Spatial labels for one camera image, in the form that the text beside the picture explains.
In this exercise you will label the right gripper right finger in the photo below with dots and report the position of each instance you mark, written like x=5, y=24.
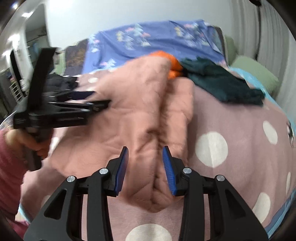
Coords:
x=230, y=216

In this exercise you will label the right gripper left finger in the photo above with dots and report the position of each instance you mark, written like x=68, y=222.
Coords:
x=61, y=216

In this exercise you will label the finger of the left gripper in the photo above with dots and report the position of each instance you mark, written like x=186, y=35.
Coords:
x=70, y=94
x=97, y=104

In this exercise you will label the pink quilted jacket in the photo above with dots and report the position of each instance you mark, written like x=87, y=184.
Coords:
x=147, y=111

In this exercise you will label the left hand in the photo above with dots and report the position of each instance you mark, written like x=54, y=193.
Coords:
x=18, y=140

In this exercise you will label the black puffer jacket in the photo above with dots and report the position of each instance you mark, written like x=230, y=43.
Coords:
x=56, y=82

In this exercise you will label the white ladder rack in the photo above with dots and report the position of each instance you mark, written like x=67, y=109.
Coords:
x=16, y=91

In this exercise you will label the dark tree print cover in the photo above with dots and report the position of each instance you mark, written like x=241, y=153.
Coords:
x=74, y=57

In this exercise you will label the pink polka dot bedspread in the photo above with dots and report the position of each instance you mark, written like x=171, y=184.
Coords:
x=252, y=146

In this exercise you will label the orange puffer jacket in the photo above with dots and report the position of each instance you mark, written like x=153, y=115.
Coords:
x=176, y=69

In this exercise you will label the blue tree print sheet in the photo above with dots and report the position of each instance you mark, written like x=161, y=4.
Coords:
x=182, y=39

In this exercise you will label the dark green garment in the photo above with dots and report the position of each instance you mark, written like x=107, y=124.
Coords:
x=220, y=83

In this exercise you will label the green pillow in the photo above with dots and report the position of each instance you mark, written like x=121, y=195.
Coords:
x=261, y=73

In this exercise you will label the grey curtain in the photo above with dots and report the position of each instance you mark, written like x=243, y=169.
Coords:
x=260, y=33

